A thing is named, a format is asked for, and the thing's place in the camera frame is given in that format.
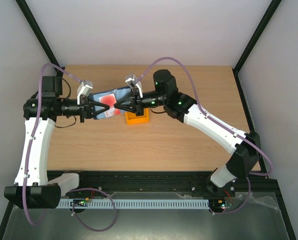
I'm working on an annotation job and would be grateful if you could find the white slotted cable duct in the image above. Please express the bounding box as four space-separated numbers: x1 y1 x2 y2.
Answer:
57 199 209 210

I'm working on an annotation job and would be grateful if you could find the black right frame post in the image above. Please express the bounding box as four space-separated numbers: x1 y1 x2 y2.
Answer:
233 0 282 73

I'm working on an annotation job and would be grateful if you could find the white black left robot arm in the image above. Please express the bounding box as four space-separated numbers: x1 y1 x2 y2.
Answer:
4 76 109 209

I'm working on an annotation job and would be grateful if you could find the red white credit card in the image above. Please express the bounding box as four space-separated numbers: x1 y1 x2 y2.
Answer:
99 93 120 118

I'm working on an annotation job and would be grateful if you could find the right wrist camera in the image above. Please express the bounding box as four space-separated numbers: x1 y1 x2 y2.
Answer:
125 73 143 98

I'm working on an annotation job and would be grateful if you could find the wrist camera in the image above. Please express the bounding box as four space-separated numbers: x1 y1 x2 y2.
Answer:
125 73 143 98
77 80 93 105

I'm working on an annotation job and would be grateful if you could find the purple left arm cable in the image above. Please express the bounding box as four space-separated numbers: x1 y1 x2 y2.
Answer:
22 62 117 231

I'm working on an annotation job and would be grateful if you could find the yellow plastic bin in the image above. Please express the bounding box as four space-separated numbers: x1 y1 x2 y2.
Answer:
125 108 150 125

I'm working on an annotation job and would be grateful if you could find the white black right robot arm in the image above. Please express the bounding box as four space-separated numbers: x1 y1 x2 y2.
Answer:
114 69 261 196

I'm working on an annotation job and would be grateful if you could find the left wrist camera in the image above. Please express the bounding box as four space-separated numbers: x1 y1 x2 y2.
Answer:
77 80 93 105

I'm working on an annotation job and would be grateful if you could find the blue card holder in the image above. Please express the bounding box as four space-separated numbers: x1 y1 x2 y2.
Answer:
89 86 131 120

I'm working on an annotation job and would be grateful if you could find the black left frame post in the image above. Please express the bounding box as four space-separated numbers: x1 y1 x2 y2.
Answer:
15 0 60 67

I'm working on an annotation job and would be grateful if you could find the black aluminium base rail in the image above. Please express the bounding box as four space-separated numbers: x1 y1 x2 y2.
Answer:
48 171 279 197

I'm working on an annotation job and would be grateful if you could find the black frame post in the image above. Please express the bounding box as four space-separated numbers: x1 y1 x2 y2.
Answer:
15 0 60 67
233 0 282 73

